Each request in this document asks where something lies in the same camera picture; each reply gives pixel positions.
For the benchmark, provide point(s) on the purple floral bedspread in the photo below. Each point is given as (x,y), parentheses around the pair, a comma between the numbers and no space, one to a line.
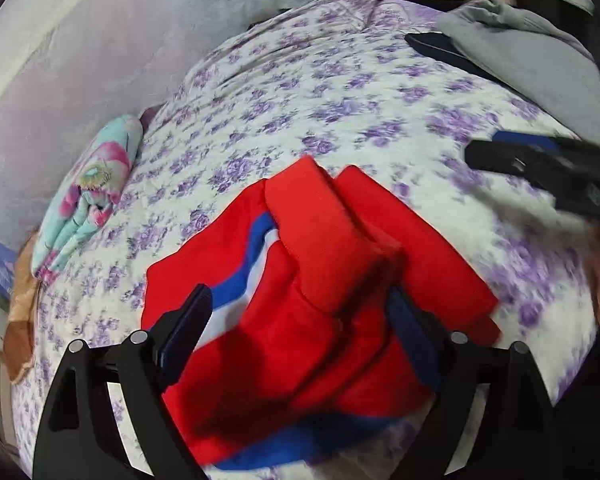
(330,90)

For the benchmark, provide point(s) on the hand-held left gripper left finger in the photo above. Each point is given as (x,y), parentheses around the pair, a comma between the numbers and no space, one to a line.
(182,332)

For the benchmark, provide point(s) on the folded teal floral blanket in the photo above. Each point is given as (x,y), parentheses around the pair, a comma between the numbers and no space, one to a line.
(92,185)

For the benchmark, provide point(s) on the dark cloth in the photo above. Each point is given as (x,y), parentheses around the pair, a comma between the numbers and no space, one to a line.
(445,47)

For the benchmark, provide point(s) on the grey garment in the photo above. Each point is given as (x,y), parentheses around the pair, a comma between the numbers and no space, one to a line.
(540,55)

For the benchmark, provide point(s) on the brown cushion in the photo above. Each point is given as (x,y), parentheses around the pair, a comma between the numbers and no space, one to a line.
(22,320)

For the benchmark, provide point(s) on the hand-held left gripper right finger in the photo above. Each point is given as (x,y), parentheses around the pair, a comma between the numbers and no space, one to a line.
(412,335)

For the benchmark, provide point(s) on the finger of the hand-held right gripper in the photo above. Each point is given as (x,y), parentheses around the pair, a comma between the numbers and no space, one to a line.
(505,160)
(527,138)

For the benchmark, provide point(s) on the red blue white jacket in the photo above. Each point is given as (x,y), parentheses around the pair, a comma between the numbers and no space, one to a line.
(290,335)

